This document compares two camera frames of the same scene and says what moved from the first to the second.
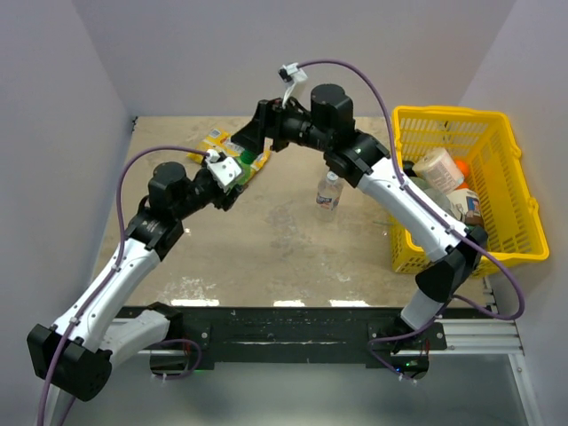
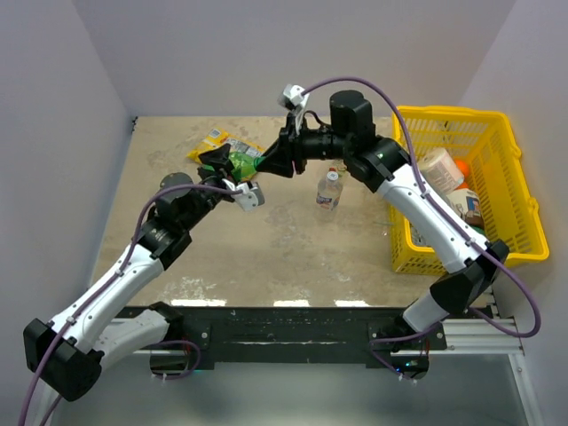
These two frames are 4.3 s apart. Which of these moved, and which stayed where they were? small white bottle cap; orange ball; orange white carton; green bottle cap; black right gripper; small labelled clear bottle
Moved: green bottle cap; black right gripper
Stayed: small labelled clear bottle; orange ball; orange white carton; small white bottle cap
